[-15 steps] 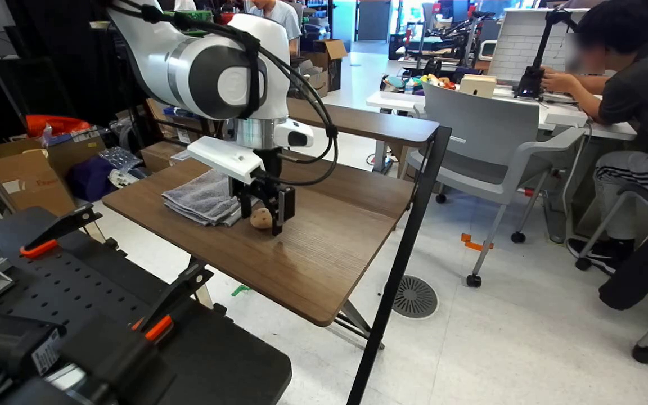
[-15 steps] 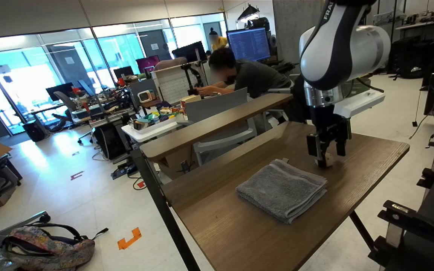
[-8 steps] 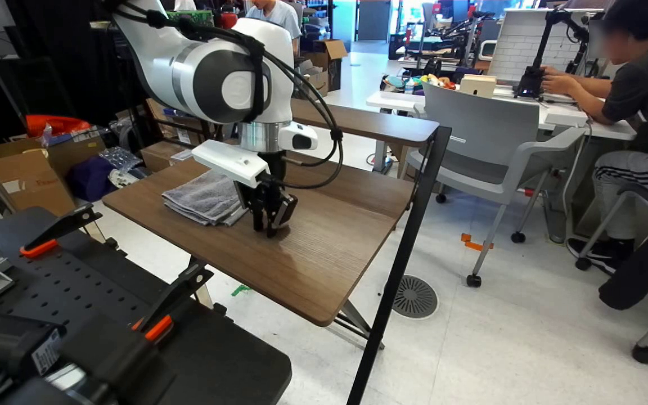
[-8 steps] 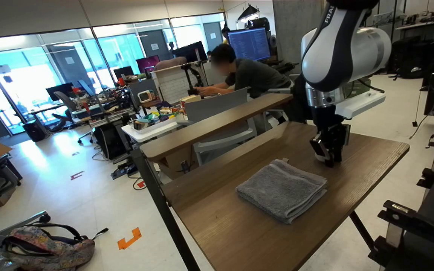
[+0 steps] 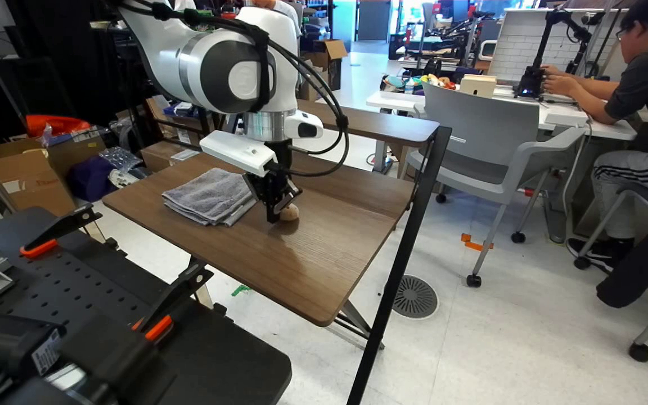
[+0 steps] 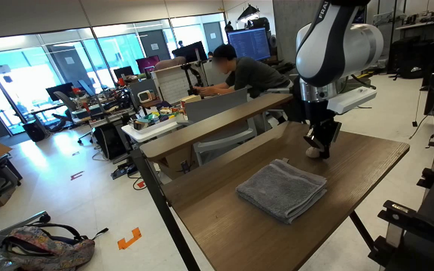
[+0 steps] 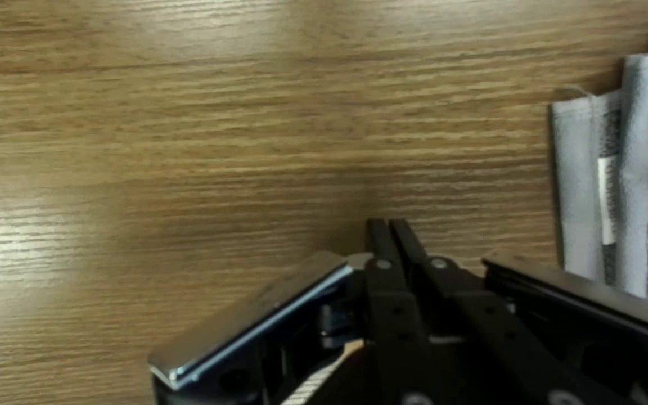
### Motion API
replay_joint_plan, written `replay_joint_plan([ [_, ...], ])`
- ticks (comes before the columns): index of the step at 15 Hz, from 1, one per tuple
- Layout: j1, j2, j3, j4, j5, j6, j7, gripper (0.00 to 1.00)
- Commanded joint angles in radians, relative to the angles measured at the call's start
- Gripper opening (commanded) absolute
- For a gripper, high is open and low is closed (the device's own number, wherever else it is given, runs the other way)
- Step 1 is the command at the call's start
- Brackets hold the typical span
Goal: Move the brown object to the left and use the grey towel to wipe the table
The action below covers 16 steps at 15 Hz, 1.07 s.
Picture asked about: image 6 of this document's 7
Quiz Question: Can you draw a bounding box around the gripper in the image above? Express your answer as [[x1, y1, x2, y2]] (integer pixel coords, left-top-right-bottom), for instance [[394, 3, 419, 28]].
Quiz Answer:
[[301, 99, 342, 159]]

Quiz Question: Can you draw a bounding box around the folded grey towel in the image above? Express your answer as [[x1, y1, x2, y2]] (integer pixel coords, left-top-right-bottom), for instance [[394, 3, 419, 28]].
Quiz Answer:
[[235, 158, 328, 225]]

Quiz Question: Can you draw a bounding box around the person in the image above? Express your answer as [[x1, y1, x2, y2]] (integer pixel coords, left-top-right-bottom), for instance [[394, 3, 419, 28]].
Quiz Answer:
[[193, 44, 293, 125]]

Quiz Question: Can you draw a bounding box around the long raised wooden table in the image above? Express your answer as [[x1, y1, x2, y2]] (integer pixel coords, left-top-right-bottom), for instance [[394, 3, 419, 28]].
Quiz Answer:
[[130, 93, 293, 271]]

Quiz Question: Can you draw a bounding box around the monitor with blue screen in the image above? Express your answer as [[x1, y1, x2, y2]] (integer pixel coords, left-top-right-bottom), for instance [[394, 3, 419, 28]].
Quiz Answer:
[[227, 27, 272, 62]]

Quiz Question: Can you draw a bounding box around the black studio lamp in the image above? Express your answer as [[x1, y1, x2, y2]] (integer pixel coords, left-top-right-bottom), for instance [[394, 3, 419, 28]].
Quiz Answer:
[[237, 3, 260, 24]]

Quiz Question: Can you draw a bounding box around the white perforated partition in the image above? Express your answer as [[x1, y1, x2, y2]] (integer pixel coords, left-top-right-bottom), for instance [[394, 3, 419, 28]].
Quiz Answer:
[[151, 63, 203, 105]]

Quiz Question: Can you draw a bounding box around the white tray of clutter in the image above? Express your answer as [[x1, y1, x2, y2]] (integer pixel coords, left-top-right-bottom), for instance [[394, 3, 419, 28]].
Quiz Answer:
[[121, 107, 188, 144]]

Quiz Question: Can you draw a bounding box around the monitor with purple screen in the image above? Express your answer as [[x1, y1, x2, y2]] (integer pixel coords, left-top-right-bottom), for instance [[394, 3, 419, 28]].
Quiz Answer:
[[136, 55, 161, 74]]

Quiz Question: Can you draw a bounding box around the small black monitor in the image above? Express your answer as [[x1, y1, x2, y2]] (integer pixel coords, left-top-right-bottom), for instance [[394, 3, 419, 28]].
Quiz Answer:
[[113, 66, 134, 80]]

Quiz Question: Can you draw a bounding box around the black office chair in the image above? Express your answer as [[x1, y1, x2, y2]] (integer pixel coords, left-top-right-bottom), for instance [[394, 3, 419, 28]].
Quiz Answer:
[[52, 91, 94, 144]]

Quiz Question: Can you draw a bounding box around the black floor box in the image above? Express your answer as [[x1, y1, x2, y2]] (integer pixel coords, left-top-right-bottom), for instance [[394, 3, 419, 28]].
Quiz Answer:
[[22, 120, 47, 143]]

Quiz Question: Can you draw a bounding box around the patterned backpack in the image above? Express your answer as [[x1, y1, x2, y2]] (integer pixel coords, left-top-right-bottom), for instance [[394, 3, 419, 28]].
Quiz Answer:
[[0, 223, 109, 271]]

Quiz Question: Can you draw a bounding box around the row of windows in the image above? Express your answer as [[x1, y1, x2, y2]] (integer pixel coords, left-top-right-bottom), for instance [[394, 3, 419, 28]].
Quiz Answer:
[[0, 12, 227, 135]]

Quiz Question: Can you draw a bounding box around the wall shelf with gear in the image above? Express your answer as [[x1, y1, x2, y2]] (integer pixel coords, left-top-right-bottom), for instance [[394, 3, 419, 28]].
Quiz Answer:
[[395, 11, 434, 31]]

